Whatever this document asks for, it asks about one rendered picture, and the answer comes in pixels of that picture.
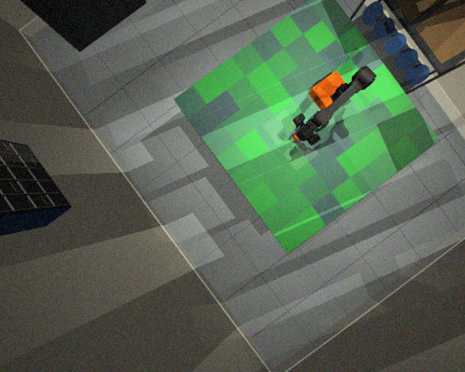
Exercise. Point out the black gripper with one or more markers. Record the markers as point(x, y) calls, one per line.
point(298, 121)

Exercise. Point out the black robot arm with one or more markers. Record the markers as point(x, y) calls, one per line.
point(360, 81)

